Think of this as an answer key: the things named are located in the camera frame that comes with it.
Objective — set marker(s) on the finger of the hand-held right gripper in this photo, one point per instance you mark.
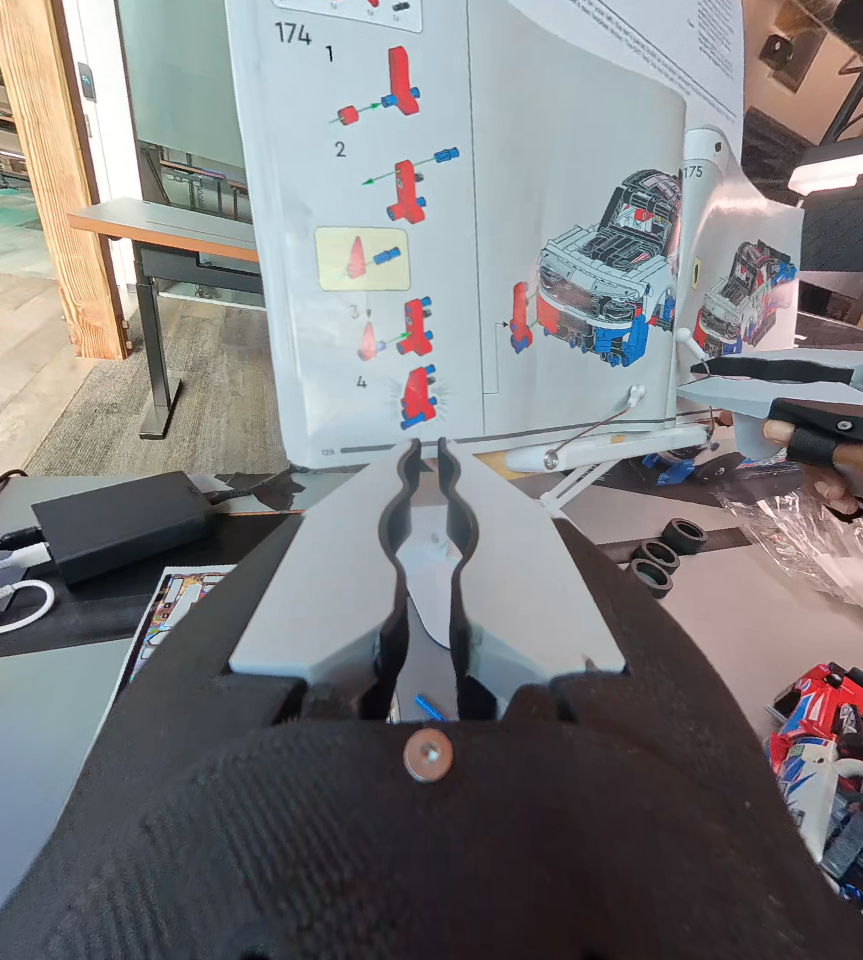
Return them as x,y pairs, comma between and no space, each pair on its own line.
746,391
814,364

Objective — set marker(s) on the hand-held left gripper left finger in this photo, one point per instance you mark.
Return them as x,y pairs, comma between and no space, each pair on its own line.
304,600

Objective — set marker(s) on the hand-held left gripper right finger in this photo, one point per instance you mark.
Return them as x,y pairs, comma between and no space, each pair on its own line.
544,600

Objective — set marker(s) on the white book stand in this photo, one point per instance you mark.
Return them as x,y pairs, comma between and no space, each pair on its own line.
596,450

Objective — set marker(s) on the toy car instruction booklet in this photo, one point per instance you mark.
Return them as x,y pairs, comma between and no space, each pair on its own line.
551,150

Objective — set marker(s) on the toy brick race car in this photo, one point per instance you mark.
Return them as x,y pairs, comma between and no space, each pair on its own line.
836,765

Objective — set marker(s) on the grey desk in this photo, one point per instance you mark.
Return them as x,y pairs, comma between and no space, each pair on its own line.
26,712

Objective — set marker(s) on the wooden top standing desk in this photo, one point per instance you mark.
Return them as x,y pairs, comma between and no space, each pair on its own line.
161,225

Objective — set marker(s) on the black toy tire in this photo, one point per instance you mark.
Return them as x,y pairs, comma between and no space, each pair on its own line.
650,579
654,556
683,536

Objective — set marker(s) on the holographic sticker sheet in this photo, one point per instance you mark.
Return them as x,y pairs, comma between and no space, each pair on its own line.
176,600

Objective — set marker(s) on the clear plastic bag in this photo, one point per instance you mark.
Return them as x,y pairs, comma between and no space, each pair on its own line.
836,555

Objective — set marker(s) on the small blue toy pin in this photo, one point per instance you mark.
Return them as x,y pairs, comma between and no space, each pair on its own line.
430,707

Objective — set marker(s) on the black power adapter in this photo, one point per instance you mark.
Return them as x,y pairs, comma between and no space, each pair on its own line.
116,525

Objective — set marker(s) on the studio light panel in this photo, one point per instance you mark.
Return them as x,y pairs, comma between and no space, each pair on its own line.
851,161

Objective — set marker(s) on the wooden pillar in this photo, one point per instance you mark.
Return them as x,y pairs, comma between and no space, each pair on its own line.
49,187

